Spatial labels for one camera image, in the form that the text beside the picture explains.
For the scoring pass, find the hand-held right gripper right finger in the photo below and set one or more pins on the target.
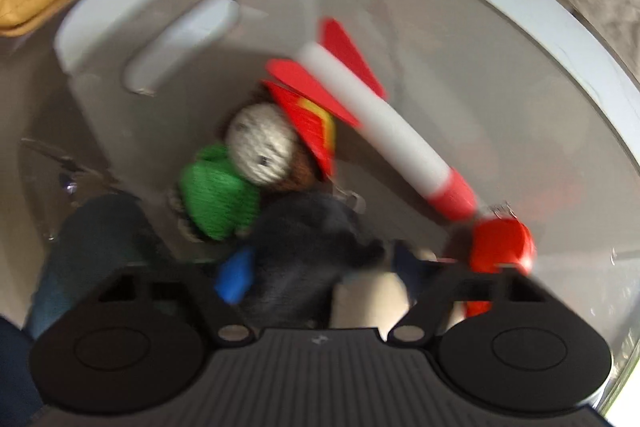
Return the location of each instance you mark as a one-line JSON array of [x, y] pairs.
[[407, 269]]

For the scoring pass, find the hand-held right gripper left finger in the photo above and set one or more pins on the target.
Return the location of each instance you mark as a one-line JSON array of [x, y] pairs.
[[235, 277]]

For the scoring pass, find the black plush toy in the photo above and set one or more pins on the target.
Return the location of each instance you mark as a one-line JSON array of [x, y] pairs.
[[305, 247]]

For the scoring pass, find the crochet doll with red hat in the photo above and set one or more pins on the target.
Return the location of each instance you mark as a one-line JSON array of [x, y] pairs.
[[215, 197]]

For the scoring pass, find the red plastic toy figure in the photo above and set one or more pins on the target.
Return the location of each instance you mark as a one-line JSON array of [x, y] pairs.
[[500, 244]]

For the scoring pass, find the red and white foam rocket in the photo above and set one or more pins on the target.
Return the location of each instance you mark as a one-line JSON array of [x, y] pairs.
[[380, 127]]

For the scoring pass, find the transparent grey storage box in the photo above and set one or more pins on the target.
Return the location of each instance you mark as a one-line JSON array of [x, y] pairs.
[[450, 32]]

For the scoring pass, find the person's jeans leg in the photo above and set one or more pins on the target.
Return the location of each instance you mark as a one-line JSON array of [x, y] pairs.
[[17, 372], [75, 257]]

